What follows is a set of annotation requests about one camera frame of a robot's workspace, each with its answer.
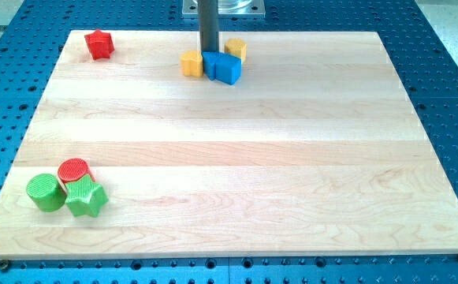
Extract blue cube block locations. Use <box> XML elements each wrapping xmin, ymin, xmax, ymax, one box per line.
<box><xmin>215</xmin><ymin>54</ymin><xmax>242</xmax><ymax>85</ymax></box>

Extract yellow heart block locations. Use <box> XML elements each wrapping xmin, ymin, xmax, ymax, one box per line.
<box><xmin>180</xmin><ymin>50</ymin><xmax>203</xmax><ymax>77</ymax></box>

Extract light wooden board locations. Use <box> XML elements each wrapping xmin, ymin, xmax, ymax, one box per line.
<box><xmin>0</xmin><ymin>30</ymin><xmax>458</xmax><ymax>260</ymax></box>

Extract yellow hexagon block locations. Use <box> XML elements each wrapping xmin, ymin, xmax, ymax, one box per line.
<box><xmin>224</xmin><ymin>38</ymin><xmax>248</xmax><ymax>62</ymax></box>

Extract green star block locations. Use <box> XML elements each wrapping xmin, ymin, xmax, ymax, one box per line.
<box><xmin>65</xmin><ymin>174</ymin><xmax>109</xmax><ymax>218</ymax></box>

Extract red cylinder block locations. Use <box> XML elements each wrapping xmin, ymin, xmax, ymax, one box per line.
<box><xmin>58</xmin><ymin>158</ymin><xmax>95</xmax><ymax>184</ymax></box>

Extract red star block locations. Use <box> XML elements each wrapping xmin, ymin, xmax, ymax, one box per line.
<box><xmin>84</xmin><ymin>29</ymin><xmax>114</xmax><ymax>60</ymax></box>

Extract green cylinder block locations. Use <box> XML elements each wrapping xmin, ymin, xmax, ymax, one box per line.
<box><xmin>26</xmin><ymin>174</ymin><xmax>67</xmax><ymax>212</ymax></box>

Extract left board clamp screw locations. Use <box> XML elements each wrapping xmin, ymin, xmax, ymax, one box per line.
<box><xmin>0</xmin><ymin>260</ymin><xmax>11</xmax><ymax>272</ymax></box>

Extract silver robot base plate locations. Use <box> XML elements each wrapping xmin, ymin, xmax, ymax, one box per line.
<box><xmin>181</xmin><ymin>0</ymin><xmax>266</xmax><ymax>19</ymax></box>

